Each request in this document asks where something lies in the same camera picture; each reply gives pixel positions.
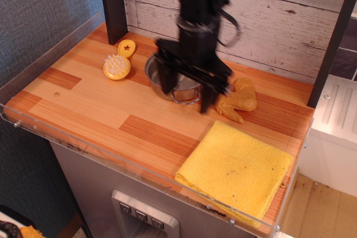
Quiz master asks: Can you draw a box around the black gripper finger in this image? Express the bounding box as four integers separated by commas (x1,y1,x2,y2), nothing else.
200,84,219,114
158,58,179,94

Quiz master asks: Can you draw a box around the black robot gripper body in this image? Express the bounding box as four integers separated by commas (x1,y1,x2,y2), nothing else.
156,25,232,95

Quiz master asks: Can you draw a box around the yellow towel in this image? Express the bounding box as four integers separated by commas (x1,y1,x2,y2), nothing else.
175,121,293,229

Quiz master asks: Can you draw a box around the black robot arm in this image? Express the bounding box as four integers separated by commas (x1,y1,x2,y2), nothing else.
156,0,232,113

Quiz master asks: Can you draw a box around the stainless steel pot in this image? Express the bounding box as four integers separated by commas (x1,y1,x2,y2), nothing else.
144,53,202,105

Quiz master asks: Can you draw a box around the yellow toy chicken wing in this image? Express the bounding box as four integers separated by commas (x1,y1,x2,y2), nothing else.
215,77,258,123

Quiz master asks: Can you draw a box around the yellow scrub brush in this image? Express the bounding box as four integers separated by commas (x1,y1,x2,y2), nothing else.
103,40,136,80

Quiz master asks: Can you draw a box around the white cabinet at right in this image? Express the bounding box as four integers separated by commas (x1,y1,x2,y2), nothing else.
298,75,356,196

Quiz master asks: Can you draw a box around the silver dispenser panel with buttons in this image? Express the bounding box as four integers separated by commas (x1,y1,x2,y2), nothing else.
112,190,180,237

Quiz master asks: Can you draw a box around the clear acrylic table guard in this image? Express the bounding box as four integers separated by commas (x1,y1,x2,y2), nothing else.
0,12,315,235

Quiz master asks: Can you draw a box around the yellow object bottom left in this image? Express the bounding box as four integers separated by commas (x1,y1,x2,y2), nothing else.
20,226,44,238

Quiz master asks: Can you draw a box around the dark left shelf post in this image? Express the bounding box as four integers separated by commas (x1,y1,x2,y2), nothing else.
102,0,128,45

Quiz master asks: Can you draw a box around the dark shelf post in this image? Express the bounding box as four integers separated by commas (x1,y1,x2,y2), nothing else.
307,0,356,108
102,0,128,45

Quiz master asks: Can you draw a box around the dark right shelf post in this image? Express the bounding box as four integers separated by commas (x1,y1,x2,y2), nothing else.
307,0,356,108

